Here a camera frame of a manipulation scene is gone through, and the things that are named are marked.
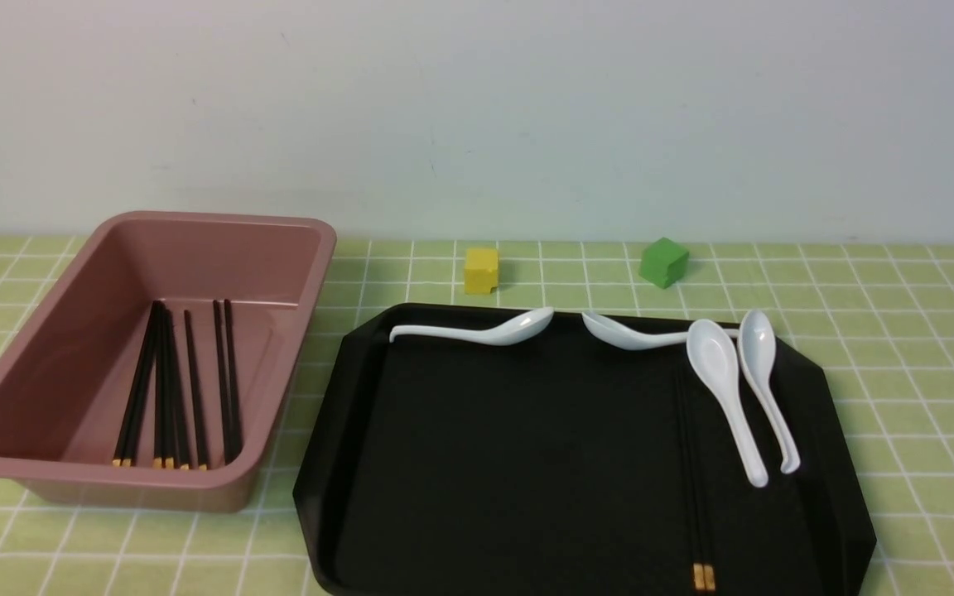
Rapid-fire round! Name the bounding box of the black chopstick on tray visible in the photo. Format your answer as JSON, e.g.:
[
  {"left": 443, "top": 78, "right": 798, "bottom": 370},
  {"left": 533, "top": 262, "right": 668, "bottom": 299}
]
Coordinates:
[
  {"left": 684, "top": 369, "right": 716, "bottom": 595},
  {"left": 672, "top": 365, "right": 708, "bottom": 595}
]

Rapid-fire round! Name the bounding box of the white spoon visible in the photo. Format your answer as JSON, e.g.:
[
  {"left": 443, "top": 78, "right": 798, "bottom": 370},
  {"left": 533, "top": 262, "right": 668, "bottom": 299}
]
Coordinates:
[
  {"left": 737, "top": 310, "right": 800, "bottom": 474},
  {"left": 388, "top": 308, "right": 556, "bottom": 347},
  {"left": 686, "top": 320, "right": 769, "bottom": 488},
  {"left": 581, "top": 311, "right": 740, "bottom": 351}
]

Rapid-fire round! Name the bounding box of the yellow wooden cube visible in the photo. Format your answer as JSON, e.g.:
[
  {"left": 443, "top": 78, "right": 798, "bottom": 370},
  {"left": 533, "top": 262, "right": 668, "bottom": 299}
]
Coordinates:
[{"left": 463, "top": 248, "right": 499, "bottom": 296}]

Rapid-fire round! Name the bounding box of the white spoon far right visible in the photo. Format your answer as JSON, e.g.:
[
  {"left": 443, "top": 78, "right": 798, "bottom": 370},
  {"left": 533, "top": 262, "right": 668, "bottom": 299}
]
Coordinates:
[{"left": 737, "top": 310, "right": 800, "bottom": 474}]

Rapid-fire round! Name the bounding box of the white spoon rear middle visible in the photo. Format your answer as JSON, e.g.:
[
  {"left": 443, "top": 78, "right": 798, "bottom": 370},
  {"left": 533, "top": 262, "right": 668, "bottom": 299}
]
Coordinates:
[{"left": 581, "top": 311, "right": 740, "bottom": 351}]

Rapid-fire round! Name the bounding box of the black chopstick in bin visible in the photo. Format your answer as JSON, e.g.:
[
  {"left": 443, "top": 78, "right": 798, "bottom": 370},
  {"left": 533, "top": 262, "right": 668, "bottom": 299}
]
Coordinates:
[
  {"left": 152, "top": 301, "right": 164, "bottom": 469},
  {"left": 112, "top": 300, "right": 160, "bottom": 468},
  {"left": 164, "top": 310, "right": 190, "bottom": 470},
  {"left": 183, "top": 310, "right": 210, "bottom": 470},
  {"left": 212, "top": 300, "right": 234, "bottom": 465},
  {"left": 223, "top": 299, "right": 243, "bottom": 463}
]

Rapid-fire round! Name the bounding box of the white spoon front centre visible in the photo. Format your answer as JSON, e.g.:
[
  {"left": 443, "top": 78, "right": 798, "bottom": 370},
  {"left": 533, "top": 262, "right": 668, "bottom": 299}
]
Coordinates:
[{"left": 686, "top": 320, "right": 769, "bottom": 488}]

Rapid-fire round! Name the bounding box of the green wooden cube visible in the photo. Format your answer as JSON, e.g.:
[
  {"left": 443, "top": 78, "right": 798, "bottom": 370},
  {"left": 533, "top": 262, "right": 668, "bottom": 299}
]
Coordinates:
[{"left": 638, "top": 237, "right": 690, "bottom": 288}]

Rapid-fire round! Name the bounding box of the black serving tray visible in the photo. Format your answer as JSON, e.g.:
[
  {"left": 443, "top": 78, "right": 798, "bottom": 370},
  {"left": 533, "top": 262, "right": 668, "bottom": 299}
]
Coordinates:
[{"left": 294, "top": 303, "right": 877, "bottom": 595}]

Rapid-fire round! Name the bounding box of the pink plastic bin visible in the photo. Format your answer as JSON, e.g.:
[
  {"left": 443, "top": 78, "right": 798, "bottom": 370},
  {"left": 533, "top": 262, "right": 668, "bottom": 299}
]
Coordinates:
[{"left": 0, "top": 212, "right": 337, "bottom": 512}]

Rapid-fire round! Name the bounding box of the black chopstick gold tip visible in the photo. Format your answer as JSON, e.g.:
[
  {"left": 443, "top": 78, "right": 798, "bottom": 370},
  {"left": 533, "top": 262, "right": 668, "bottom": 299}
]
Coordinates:
[
  {"left": 120, "top": 303, "right": 165, "bottom": 468},
  {"left": 159, "top": 303, "right": 176, "bottom": 470}
]

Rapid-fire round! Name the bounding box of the white spoon far left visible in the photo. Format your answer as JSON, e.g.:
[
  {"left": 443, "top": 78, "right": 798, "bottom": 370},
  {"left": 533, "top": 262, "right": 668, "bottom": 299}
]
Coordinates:
[{"left": 388, "top": 308, "right": 556, "bottom": 347}]

